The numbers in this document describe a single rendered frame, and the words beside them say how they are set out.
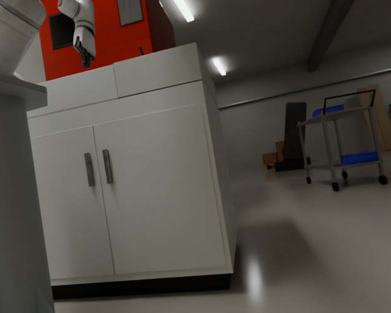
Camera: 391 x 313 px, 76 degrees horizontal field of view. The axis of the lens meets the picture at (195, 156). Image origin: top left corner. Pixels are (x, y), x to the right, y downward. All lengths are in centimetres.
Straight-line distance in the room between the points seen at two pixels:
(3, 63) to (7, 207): 43
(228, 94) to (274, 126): 201
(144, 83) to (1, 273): 76
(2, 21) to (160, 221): 81
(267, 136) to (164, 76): 812
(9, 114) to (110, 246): 60
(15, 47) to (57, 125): 37
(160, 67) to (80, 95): 36
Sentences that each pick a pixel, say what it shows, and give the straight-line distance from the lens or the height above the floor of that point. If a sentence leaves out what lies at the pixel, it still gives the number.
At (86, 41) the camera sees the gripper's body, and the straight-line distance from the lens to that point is 128.
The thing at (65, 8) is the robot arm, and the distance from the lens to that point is 135.
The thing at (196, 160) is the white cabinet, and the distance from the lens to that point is 95.
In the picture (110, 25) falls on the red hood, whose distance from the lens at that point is 194.
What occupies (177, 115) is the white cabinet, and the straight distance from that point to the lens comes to 98.
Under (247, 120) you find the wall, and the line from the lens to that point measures 912.
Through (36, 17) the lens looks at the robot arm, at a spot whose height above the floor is 102.
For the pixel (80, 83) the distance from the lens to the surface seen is 119.
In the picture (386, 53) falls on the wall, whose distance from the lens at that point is 1007.
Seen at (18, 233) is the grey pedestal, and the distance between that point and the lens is 91.
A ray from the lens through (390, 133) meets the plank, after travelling 898.
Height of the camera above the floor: 51
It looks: 1 degrees up
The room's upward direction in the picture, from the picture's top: 9 degrees counter-clockwise
